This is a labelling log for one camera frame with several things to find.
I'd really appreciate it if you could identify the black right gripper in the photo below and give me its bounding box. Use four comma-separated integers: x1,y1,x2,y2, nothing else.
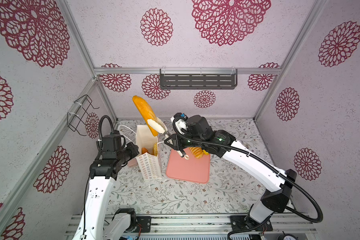
164,131,206,151

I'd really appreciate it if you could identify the ridged spiral bread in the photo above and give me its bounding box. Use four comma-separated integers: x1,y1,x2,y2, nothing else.
190,147,205,159

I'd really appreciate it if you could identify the white printed paper bag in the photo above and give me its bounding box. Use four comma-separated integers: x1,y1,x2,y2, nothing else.
118,125,164,181

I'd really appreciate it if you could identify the long golden baguette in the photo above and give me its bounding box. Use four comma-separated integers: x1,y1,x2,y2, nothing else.
133,96,159,137

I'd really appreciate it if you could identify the pale turnover pastry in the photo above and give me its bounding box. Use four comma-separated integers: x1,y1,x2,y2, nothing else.
142,148,149,155

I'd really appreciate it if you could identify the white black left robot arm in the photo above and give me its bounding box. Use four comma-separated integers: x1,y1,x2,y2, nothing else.
73,131,139,240

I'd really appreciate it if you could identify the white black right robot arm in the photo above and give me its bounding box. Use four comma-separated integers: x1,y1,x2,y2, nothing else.
159,113,297,226

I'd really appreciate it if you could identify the pink object behind bag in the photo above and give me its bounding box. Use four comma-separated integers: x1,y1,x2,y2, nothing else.
127,158,139,168

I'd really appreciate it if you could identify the sugared oblong bread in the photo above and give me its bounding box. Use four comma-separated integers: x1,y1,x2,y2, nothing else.
153,143,158,157

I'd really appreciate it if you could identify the pink plastic tray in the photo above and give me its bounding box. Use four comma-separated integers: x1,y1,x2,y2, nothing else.
166,149,211,184

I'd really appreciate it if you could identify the black round gauge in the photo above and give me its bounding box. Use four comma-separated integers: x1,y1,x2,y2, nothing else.
277,232,298,240

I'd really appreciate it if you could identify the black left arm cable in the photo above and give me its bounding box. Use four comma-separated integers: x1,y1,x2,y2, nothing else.
97,115,127,151

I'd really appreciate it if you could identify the dark grey wall shelf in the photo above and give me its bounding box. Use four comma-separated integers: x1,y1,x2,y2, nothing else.
159,69,238,90

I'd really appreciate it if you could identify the black wire wall rack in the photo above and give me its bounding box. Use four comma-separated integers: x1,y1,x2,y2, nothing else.
66,95,99,137

